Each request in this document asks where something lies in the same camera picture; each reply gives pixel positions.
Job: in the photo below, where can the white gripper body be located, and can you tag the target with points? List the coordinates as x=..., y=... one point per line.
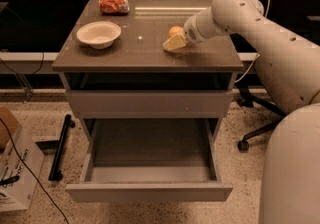
x=193, y=33

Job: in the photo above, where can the black metal bar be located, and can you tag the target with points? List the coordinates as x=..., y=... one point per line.
x=55, y=173

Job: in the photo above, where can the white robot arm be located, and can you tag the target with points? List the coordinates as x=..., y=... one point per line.
x=289, y=68

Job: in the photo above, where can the white cardboard box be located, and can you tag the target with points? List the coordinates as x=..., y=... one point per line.
x=17, y=195

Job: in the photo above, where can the orange fruit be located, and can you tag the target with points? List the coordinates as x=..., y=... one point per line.
x=175, y=30

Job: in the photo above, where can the red snack bag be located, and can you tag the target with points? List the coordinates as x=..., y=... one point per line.
x=114, y=6

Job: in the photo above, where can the open grey drawer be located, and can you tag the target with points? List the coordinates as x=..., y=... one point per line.
x=151, y=160

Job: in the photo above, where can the grey drawer cabinet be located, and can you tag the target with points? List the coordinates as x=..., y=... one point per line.
x=136, y=78

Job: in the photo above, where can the brown cardboard box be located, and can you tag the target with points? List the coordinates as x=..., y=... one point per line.
x=8, y=126

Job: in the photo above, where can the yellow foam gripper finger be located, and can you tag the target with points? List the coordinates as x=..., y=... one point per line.
x=176, y=41

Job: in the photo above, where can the white bowl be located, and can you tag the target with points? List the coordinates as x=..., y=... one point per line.
x=99, y=35

